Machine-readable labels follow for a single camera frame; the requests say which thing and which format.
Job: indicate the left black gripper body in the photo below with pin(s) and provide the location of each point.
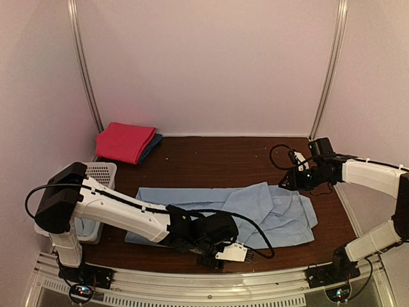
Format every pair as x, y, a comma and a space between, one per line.
204, 248

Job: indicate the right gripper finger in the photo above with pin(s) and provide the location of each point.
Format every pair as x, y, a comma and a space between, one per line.
285, 186
286, 179

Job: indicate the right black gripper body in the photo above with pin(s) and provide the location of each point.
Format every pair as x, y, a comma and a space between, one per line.
307, 183

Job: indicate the light blue shirt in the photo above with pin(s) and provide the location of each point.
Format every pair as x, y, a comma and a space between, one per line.
286, 217

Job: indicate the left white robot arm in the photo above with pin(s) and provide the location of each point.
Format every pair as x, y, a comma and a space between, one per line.
72, 194

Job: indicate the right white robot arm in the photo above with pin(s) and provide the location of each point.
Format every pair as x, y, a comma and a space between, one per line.
374, 194

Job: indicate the white plastic laundry basket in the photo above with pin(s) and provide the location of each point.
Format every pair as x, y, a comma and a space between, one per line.
102, 172

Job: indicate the folded dark blue cloth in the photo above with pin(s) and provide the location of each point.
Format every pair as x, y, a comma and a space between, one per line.
156, 140

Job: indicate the blue printed garment in basket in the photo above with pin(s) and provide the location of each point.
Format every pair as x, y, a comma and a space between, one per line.
87, 229

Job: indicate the folded pink cloth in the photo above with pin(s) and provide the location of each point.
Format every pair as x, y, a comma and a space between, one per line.
122, 142

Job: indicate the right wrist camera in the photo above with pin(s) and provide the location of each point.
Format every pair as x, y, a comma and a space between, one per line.
298, 160

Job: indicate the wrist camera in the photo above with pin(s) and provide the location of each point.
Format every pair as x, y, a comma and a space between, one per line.
235, 252
298, 160

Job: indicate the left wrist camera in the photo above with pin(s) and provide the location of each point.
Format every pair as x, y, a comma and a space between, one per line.
235, 252

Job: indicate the aluminium front rail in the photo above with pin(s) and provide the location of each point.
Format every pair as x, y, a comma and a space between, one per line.
276, 288

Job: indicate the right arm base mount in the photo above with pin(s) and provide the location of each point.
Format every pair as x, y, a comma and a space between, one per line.
332, 273

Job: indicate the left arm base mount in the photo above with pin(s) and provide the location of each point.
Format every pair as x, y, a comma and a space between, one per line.
86, 274

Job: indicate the right aluminium corner post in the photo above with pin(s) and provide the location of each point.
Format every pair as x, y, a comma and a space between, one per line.
337, 44

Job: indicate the aluminium corner post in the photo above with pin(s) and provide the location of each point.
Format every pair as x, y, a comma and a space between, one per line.
337, 44
83, 66

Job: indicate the left aluminium corner post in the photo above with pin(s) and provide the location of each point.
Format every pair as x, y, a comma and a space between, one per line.
83, 66

